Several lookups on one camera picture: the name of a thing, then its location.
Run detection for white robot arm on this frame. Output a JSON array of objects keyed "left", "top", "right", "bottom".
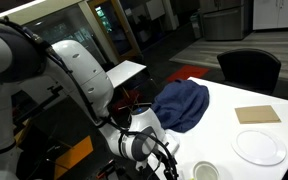
[{"left": 0, "top": 18, "right": 178, "bottom": 180}]

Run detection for white paper cup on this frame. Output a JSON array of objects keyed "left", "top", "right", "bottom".
[{"left": 193, "top": 161, "right": 219, "bottom": 180}]

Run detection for white background table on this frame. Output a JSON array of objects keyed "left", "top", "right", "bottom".
[{"left": 106, "top": 60, "right": 146, "bottom": 88}]

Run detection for blue cloth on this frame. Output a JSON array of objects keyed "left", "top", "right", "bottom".
[{"left": 151, "top": 80, "right": 210, "bottom": 133}]

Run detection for stainless steel refrigerator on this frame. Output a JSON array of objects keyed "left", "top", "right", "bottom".
[{"left": 200, "top": 0, "right": 252, "bottom": 41}]

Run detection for brown cardboard square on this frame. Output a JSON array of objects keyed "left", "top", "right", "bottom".
[{"left": 235, "top": 105, "right": 280, "bottom": 124}]

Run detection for black chair at table end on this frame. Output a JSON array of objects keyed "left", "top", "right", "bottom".
[{"left": 217, "top": 48, "right": 281, "bottom": 95}]

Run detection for clear plate near cardboard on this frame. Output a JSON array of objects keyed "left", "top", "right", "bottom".
[{"left": 231, "top": 129, "right": 287, "bottom": 166}]

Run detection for white kitchen cabinets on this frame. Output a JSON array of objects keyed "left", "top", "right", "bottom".
[{"left": 253, "top": 0, "right": 288, "bottom": 30}]

